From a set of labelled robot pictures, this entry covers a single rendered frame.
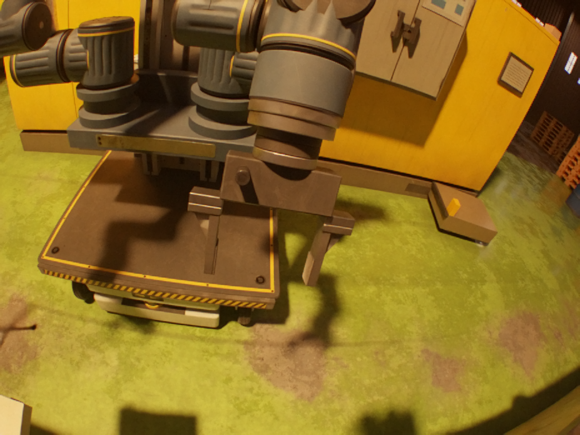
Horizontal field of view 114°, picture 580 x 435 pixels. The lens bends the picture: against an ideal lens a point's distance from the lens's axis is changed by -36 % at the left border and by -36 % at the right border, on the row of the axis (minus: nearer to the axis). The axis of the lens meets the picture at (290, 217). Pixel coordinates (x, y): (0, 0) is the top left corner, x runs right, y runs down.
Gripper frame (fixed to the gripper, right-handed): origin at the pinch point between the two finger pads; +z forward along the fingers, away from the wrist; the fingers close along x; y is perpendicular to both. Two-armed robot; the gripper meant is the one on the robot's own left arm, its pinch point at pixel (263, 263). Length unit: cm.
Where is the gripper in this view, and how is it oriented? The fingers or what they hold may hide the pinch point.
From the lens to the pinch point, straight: 37.6
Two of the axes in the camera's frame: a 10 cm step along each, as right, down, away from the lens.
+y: 1.5, 3.4, -9.3
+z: -2.1, 9.3, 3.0
